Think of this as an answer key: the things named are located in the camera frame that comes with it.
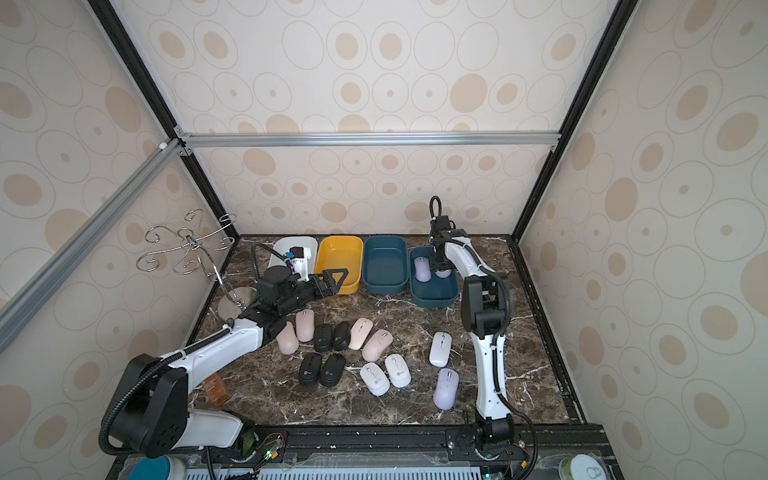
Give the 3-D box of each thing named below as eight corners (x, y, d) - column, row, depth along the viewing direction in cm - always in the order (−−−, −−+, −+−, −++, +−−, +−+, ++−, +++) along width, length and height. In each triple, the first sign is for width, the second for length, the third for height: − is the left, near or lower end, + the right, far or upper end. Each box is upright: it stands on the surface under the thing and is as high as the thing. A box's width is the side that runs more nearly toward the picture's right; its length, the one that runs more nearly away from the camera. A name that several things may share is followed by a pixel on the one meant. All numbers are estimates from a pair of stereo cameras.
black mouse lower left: (298, 386, 85) (296, 383, 83) (304, 356, 91) (302, 352, 89) (319, 386, 85) (317, 383, 83) (323, 356, 91) (322, 352, 89)
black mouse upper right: (334, 350, 92) (332, 344, 88) (337, 327, 97) (335, 321, 93) (347, 350, 92) (346, 344, 88) (349, 327, 97) (348, 321, 93)
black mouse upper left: (312, 352, 91) (310, 348, 89) (316, 327, 97) (315, 323, 95) (330, 352, 91) (329, 348, 89) (334, 327, 97) (333, 323, 95)
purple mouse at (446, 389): (431, 405, 82) (432, 402, 79) (439, 369, 88) (440, 365, 86) (452, 413, 81) (454, 410, 78) (459, 376, 87) (461, 372, 85)
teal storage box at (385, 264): (361, 295, 105) (359, 283, 100) (364, 247, 120) (363, 235, 114) (409, 295, 105) (410, 283, 100) (406, 247, 120) (407, 235, 114)
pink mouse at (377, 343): (358, 353, 91) (357, 349, 89) (381, 329, 96) (381, 325, 94) (371, 365, 89) (371, 362, 86) (394, 340, 94) (394, 336, 92)
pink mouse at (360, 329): (341, 344, 93) (340, 340, 91) (358, 318, 99) (358, 314, 97) (357, 352, 91) (357, 349, 89) (374, 325, 97) (374, 321, 95)
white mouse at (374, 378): (377, 401, 82) (376, 398, 80) (357, 373, 87) (356, 370, 85) (393, 388, 85) (393, 385, 82) (373, 361, 90) (372, 357, 87)
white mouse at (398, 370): (394, 391, 84) (395, 388, 82) (383, 360, 90) (383, 357, 88) (413, 384, 85) (414, 381, 83) (401, 354, 91) (401, 350, 89)
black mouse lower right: (319, 386, 85) (318, 383, 83) (324, 356, 90) (322, 353, 89) (343, 386, 85) (342, 383, 83) (346, 356, 90) (345, 353, 89)
